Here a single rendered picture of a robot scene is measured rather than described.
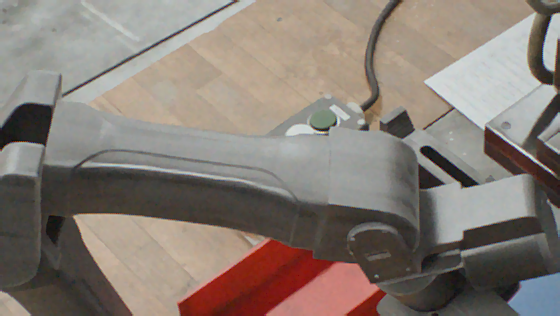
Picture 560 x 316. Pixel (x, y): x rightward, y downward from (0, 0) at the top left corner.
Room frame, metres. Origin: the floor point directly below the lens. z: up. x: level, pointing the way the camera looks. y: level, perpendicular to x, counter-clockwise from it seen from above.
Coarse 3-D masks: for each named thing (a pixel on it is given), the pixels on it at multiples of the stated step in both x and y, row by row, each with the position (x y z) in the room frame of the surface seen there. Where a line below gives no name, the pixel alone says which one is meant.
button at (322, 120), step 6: (312, 114) 0.95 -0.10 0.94; (318, 114) 0.95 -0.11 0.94; (324, 114) 0.95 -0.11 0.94; (330, 114) 0.94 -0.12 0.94; (312, 120) 0.94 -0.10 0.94; (318, 120) 0.94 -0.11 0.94; (324, 120) 0.94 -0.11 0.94; (330, 120) 0.94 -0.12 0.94; (336, 120) 0.94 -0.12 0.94; (312, 126) 0.93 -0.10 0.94; (318, 126) 0.93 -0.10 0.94; (324, 126) 0.93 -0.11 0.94; (330, 126) 0.93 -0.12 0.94
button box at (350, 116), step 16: (384, 16) 1.12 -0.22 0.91; (368, 48) 1.07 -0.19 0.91; (368, 64) 1.04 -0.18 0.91; (368, 80) 1.02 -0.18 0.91; (304, 112) 0.96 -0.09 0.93; (336, 112) 0.95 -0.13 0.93; (352, 112) 0.95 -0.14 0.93; (288, 128) 0.94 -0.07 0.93; (352, 128) 0.93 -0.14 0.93; (368, 128) 0.93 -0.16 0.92
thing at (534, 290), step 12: (552, 276) 0.65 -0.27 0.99; (528, 288) 0.64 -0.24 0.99; (540, 288) 0.64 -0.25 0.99; (552, 288) 0.64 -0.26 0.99; (516, 300) 0.63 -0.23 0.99; (528, 300) 0.63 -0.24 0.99; (540, 300) 0.63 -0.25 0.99; (552, 300) 0.62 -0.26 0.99; (528, 312) 0.62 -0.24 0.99; (540, 312) 0.61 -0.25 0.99; (552, 312) 0.61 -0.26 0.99
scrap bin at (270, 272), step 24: (264, 240) 0.77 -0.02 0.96; (240, 264) 0.75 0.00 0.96; (264, 264) 0.77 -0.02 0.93; (288, 264) 0.78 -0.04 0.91; (312, 264) 0.78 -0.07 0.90; (336, 264) 0.77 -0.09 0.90; (216, 288) 0.74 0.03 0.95; (240, 288) 0.75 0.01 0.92; (264, 288) 0.76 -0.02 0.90; (288, 288) 0.75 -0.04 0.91; (312, 288) 0.75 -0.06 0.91; (336, 288) 0.74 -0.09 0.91; (360, 288) 0.74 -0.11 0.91; (192, 312) 0.72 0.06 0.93; (216, 312) 0.74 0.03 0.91; (240, 312) 0.73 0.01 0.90; (264, 312) 0.73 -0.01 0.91; (288, 312) 0.72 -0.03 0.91; (312, 312) 0.72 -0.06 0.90; (336, 312) 0.71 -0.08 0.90; (360, 312) 0.68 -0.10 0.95
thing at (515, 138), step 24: (528, 96) 0.73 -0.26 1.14; (552, 96) 0.72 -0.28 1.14; (504, 120) 0.71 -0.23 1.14; (528, 120) 0.70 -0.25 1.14; (552, 120) 0.70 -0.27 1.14; (504, 144) 0.69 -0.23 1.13; (528, 144) 0.68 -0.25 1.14; (552, 144) 0.64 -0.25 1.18; (504, 168) 0.69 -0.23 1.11; (528, 168) 0.66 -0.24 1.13; (552, 168) 0.63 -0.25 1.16; (552, 192) 0.64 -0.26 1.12
